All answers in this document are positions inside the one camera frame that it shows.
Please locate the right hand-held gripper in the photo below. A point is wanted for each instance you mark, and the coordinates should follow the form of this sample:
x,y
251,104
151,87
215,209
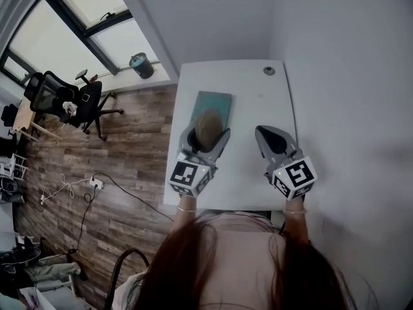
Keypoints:
x,y
295,174

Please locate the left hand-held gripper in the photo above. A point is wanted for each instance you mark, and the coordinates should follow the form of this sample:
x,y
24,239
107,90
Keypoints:
x,y
187,174

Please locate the beige oval case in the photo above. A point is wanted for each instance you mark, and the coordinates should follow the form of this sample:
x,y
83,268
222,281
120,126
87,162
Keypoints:
x,y
209,128

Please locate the person's right forearm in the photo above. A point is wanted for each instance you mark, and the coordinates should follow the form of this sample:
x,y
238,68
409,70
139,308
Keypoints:
x,y
296,226

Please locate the person's left forearm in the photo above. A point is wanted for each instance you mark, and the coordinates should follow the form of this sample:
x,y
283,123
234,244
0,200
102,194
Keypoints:
x,y
184,220

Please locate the round grey desk grommet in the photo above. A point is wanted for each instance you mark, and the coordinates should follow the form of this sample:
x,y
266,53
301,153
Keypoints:
x,y
268,70

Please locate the black trash bin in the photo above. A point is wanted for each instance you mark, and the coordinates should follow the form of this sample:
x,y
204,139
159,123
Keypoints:
x,y
142,66

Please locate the white power strip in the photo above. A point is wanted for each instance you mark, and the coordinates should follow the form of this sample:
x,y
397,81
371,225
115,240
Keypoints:
x,y
96,182

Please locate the person's pink top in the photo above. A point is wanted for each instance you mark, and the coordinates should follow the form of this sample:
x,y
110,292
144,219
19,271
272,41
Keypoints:
x,y
242,257

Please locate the black office chair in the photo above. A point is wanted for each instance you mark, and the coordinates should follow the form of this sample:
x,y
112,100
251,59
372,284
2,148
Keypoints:
x,y
87,105

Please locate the white crumpled cloth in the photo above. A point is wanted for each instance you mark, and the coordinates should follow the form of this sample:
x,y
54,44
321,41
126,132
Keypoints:
x,y
69,107

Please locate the light wooden desk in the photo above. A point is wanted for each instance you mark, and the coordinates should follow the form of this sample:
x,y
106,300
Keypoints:
x,y
22,119

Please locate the black framed window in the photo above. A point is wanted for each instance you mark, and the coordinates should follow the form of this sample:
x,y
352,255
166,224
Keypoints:
x,y
48,44

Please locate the grey green cloth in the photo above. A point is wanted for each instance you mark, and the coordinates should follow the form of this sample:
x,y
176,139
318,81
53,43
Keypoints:
x,y
51,270

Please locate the pile of black bags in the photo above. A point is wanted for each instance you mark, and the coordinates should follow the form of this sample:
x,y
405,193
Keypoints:
x,y
16,263

